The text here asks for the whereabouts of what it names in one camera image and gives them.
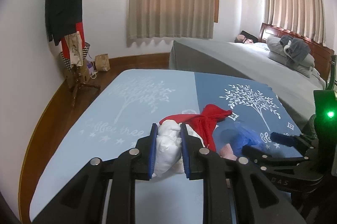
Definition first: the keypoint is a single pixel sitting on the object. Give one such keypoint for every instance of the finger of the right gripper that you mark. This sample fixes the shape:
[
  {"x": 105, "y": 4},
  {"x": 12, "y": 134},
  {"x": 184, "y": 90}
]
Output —
[
  {"x": 286, "y": 140},
  {"x": 261, "y": 159}
]

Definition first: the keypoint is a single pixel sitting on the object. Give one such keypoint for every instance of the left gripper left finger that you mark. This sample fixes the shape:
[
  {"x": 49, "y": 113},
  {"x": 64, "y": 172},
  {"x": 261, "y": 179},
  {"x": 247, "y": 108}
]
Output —
[{"x": 104, "y": 190}]

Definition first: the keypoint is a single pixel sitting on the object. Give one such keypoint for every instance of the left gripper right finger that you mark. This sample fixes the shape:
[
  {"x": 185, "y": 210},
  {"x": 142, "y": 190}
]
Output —
[{"x": 234, "y": 191}]

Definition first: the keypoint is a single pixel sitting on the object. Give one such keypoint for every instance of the bed with grey sheet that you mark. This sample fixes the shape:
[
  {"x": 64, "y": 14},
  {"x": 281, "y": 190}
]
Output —
[{"x": 294, "y": 90}]

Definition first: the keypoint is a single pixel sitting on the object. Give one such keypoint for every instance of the black office chair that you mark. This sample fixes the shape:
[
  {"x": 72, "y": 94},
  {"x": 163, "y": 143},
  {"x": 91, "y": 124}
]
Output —
[{"x": 331, "y": 83}]

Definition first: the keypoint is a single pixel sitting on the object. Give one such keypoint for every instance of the red ribbon bow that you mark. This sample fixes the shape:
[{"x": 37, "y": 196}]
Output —
[{"x": 204, "y": 123}]

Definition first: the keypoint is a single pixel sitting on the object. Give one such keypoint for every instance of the lower grey pillow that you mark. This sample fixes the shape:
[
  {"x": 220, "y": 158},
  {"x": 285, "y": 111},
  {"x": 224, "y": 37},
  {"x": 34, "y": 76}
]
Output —
[{"x": 306, "y": 71}]

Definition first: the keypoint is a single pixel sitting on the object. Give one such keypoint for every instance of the grey pillow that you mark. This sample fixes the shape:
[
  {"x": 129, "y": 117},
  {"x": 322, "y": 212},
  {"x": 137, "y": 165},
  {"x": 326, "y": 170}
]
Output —
[
  {"x": 306, "y": 71},
  {"x": 274, "y": 46}
]

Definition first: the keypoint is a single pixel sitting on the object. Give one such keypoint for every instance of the blue tree print tablecloth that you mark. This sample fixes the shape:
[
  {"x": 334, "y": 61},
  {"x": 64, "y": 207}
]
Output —
[{"x": 127, "y": 108}]

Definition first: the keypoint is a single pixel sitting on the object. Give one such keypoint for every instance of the dark grey folded clothes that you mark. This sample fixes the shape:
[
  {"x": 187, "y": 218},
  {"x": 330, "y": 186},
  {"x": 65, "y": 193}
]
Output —
[{"x": 295, "y": 49}]

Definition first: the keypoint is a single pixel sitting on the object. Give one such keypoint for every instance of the wooden headboard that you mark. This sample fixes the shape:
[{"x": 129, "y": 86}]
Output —
[{"x": 321, "y": 54}]

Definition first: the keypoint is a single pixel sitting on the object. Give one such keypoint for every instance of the upper grey pillow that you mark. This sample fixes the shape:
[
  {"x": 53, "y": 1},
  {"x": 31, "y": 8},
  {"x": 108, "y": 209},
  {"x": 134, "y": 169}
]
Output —
[{"x": 274, "y": 46}]

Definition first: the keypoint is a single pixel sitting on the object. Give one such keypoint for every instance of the black bag beside bed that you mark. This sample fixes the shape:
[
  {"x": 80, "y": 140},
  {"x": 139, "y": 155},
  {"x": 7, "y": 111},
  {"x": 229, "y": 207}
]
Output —
[{"x": 245, "y": 38}]

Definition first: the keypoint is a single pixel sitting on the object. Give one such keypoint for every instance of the wooden coat rack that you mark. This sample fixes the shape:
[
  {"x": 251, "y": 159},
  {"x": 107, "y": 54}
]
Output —
[{"x": 78, "y": 84}]

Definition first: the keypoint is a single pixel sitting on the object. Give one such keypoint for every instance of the brown paper bag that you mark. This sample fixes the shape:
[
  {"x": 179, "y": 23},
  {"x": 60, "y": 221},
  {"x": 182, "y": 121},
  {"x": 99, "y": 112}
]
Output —
[{"x": 102, "y": 63}]

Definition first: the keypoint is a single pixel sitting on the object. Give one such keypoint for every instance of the beige right window curtain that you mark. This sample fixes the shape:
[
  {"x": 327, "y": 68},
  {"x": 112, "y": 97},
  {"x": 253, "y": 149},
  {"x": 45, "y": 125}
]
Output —
[{"x": 303, "y": 17}]

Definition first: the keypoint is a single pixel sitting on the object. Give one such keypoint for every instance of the striped black white bag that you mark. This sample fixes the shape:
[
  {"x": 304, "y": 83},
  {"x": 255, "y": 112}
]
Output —
[{"x": 86, "y": 52}]

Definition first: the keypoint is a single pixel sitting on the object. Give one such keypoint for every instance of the beige canvas tote bag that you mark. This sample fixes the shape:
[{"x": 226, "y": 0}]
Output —
[{"x": 73, "y": 42}]

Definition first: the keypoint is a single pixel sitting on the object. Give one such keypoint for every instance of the red hanging bag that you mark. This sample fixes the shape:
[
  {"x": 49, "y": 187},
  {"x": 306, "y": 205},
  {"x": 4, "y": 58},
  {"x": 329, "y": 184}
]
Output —
[{"x": 78, "y": 27}]

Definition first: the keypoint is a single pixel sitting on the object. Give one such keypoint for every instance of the black hanging coat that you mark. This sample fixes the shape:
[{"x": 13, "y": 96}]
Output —
[{"x": 61, "y": 16}]

